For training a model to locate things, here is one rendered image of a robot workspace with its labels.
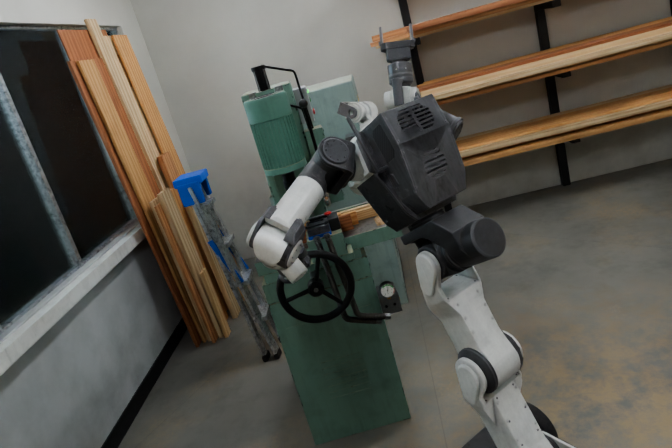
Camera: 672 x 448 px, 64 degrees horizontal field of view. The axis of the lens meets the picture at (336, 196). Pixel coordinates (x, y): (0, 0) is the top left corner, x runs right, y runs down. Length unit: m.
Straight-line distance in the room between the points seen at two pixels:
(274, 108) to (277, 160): 0.20
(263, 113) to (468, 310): 1.05
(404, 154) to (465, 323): 0.53
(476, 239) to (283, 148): 0.95
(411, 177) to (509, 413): 0.78
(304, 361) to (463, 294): 0.93
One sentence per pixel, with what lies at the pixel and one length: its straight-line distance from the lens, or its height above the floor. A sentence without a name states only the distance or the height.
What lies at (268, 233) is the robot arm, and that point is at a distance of 1.38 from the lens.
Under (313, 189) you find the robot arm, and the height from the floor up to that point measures 1.28.
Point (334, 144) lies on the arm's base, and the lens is 1.47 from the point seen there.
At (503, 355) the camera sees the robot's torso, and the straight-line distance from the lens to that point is 1.69.
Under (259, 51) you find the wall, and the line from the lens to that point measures 4.53.
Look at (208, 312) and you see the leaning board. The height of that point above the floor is 0.20.
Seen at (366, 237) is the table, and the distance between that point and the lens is 2.13.
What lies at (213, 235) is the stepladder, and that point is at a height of 0.82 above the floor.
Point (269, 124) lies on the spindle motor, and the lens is 2.09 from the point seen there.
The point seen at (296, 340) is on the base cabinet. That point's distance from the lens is 2.30.
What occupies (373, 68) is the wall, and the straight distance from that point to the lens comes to 4.46.
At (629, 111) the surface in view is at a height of 0.60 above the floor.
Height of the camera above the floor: 1.64
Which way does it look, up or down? 16 degrees down
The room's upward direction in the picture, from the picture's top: 16 degrees counter-clockwise
